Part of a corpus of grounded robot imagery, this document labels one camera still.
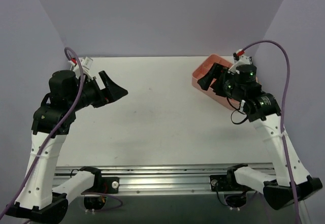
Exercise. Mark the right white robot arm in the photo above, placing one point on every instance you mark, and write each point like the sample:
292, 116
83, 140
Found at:
291, 179

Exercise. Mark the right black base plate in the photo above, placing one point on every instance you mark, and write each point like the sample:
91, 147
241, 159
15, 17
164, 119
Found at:
220, 183

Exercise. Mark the aluminium mounting rail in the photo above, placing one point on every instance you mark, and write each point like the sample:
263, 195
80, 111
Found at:
164, 180

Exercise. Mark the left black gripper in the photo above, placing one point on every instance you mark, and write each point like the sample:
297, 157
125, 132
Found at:
102, 95

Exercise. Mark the pink compartment tray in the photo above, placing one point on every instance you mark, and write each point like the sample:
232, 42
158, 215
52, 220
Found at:
228, 83

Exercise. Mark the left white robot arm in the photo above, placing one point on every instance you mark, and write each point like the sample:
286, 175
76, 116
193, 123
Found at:
38, 200

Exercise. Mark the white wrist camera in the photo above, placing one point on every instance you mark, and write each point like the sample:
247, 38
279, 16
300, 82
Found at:
86, 63
240, 58

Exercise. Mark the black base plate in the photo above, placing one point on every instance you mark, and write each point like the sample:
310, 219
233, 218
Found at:
109, 184
220, 183

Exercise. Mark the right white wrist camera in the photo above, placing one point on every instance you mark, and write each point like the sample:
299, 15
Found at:
240, 58

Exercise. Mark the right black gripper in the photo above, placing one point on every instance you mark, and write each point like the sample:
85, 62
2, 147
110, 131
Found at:
219, 81

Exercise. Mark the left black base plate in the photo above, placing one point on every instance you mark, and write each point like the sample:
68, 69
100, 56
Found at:
109, 184

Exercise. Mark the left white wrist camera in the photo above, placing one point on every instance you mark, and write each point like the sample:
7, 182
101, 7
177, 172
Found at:
86, 63

